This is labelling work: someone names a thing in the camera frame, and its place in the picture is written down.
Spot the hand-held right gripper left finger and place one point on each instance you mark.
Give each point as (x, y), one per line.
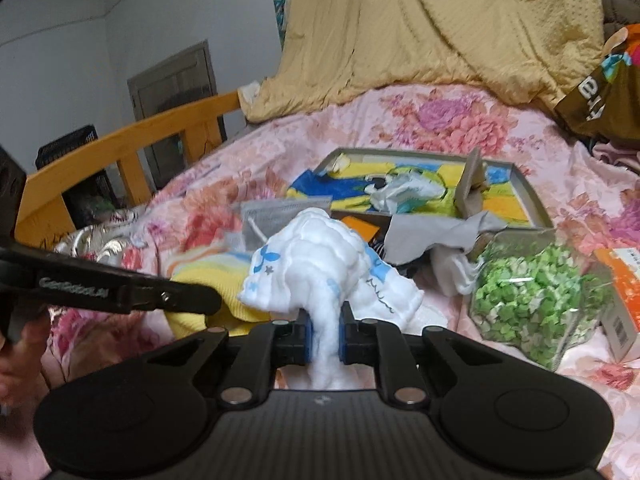
(306, 344)

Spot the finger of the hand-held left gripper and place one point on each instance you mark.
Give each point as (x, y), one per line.
(185, 300)

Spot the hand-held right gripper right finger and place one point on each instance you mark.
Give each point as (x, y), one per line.
(344, 344)

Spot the yellow striped towel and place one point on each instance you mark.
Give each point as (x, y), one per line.
(210, 272)

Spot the white cloth with blue print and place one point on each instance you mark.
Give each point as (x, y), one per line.
(320, 250)

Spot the grey metal tray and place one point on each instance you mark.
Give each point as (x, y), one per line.
(539, 200)

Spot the person's left hand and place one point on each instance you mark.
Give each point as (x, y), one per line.
(22, 360)

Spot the gold brocade cloth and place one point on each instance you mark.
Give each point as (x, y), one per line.
(100, 242)

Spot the orange fabric piece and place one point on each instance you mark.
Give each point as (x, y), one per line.
(362, 227)

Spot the grey face mask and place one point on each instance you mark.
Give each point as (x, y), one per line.
(275, 212)

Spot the grey cloth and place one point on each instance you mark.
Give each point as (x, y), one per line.
(430, 240)

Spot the black plastic crate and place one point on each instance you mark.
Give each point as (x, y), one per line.
(75, 147)

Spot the blue and yellow printed cloth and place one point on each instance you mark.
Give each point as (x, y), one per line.
(325, 185)

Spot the white green patterned cloth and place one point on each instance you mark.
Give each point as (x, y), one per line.
(410, 190)

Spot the bag of green paper stars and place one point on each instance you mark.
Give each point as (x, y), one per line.
(535, 290)

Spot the grey wooden door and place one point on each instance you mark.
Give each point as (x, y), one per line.
(175, 90)

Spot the white pillow edge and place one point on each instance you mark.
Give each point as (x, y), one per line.
(250, 97)

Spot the pink floral bedsheet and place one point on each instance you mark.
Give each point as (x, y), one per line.
(430, 120)

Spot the orange and white box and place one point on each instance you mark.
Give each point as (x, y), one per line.
(622, 290)

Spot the teal patterned cloth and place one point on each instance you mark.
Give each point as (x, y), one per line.
(281, 15)

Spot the yellow blanket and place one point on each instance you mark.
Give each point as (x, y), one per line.
(425, 25)

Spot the pink garment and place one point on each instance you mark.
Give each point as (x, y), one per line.
(617, 155)

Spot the brown colourful printed cloth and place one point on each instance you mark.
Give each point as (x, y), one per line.
(600, 100)

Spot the wooden bed rail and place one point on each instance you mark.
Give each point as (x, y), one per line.
(130, 137)

